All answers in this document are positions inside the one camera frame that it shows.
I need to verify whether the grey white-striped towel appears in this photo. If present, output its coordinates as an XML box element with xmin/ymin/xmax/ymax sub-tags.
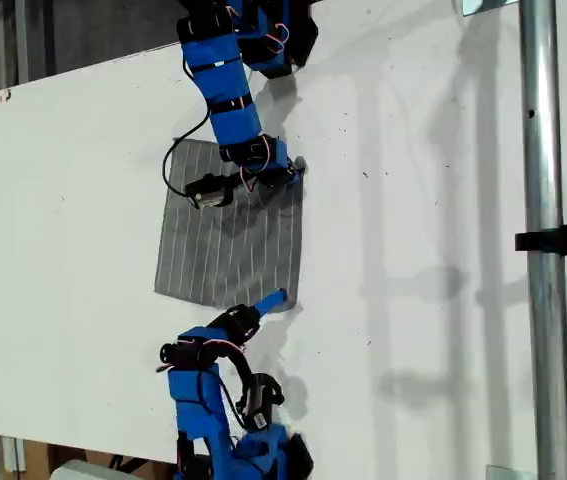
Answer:
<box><xmin>152</xmin><ymin>139</ymin><xmax>309</xmax><ymax>315</ymax></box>

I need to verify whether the white plastic box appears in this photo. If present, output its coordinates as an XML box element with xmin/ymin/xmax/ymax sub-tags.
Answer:
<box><xmin>51</xmin><ymin>458</ymin><xmax>137</xmax><ymax>480</ymax></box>

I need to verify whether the brown cardboard box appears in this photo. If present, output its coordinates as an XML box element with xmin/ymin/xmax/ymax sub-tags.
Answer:
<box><xmin>17</xmin><ymin>439</ymin><xmax>179</xmax><ymax>480</ymax></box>

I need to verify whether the white table leg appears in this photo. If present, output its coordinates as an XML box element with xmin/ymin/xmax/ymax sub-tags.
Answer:
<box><xmin>1</xmin><ymin>435</ymin><xmax>27</xmax><ymax>474</ymax></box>

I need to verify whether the camera black stalk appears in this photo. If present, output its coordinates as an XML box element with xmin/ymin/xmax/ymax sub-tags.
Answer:
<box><xmin>212</xmin><ymin>344</ymin><xmax>255</xmax><ymax>396</ymax></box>

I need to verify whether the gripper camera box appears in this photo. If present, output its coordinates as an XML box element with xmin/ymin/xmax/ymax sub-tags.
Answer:
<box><xmin>236</xmin><ymin>372</ymin><xmax>285</xmax><ymax>431</ymax></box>
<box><xmin>184</xmin><ymin>172</ymin><xmax>234</xmax><ymax>210</ymax></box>

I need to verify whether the camera black cable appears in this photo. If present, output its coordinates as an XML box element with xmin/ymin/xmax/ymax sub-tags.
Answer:
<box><xmin>162</xmin><ymin>107</ymin><xmax>213</xmax><ymax>197</ymax></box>
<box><xmin>220</xmin><ymin>379</ymin><xmax>247</xmax><ymax>439</ymax></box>

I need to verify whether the steel post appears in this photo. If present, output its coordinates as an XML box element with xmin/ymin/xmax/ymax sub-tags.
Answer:
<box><xmin>518</xmin><ymin>0</ymin><xmax>567</xmax><ymax>480</ymax></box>

